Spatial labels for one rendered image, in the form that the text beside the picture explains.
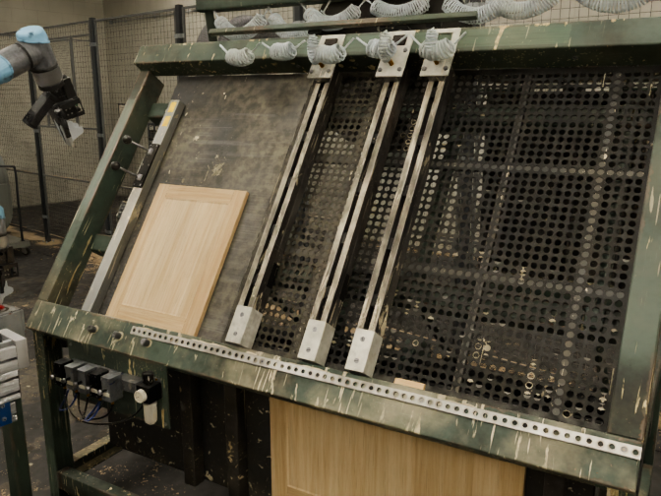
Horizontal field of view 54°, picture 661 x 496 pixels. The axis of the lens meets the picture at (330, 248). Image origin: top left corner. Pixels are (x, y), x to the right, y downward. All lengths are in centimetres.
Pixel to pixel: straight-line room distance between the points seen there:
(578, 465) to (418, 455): 60
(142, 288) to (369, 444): 101
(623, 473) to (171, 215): 176
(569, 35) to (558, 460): 125
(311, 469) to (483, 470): 64
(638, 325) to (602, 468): 36
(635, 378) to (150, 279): 166
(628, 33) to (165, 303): 174
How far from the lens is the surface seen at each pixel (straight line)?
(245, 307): 215
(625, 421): 175
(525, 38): 224
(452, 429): 180
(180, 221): 255
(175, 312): 239
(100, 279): 266
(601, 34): 220
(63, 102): 208
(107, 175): 293
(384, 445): 221
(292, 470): 247
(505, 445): 177
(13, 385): 218
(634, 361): 178
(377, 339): 194
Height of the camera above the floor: 169
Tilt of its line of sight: 13 degrees down
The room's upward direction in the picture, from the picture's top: straight up
